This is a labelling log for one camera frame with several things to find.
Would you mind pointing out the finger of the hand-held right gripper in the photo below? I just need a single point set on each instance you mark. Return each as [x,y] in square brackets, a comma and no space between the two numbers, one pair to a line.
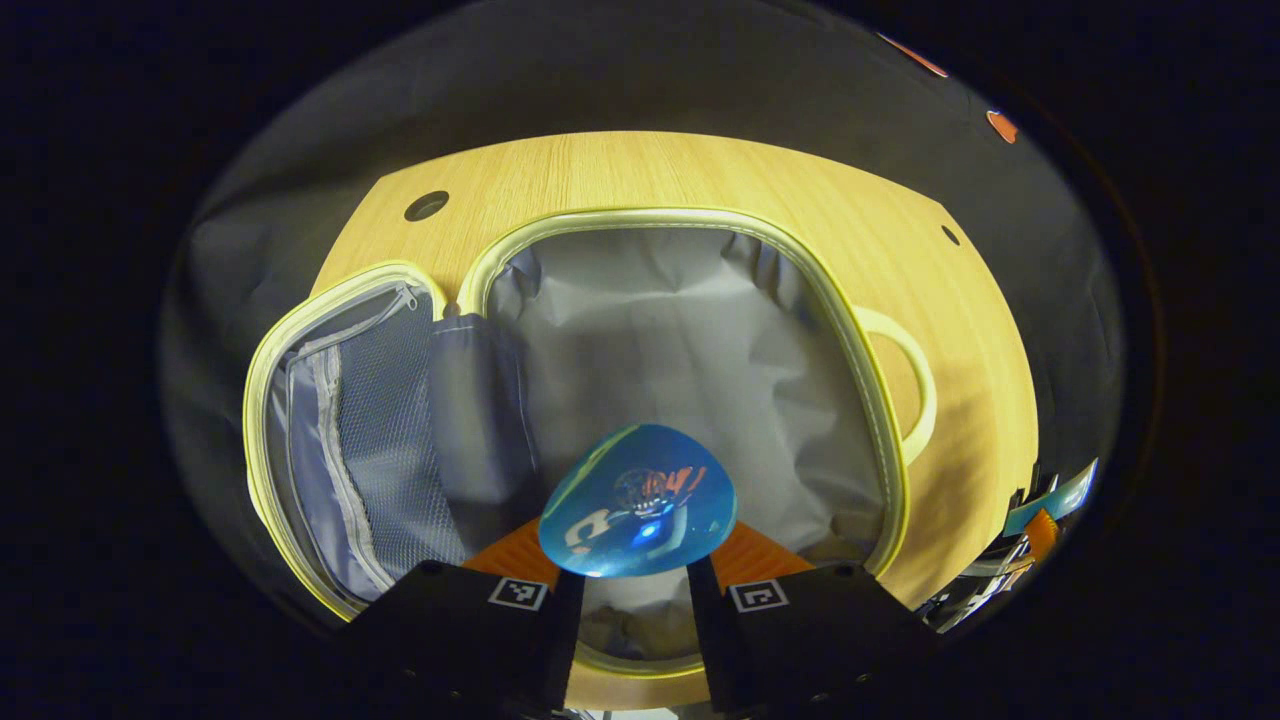
[1040,535]

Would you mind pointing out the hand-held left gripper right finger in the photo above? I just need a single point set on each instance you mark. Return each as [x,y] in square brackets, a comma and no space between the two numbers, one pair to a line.
[800,640]

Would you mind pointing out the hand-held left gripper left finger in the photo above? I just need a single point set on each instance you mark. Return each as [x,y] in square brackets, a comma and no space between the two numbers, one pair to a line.
[470,640]

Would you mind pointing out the blue skin care bottle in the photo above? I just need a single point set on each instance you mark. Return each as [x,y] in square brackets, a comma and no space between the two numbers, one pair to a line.
[640,500]

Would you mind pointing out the cream suitcase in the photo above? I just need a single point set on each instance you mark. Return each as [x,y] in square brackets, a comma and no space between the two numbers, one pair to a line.
[680,350]

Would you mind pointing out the black backdrop cloth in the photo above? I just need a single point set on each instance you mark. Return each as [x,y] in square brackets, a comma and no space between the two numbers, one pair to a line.
[650,70]

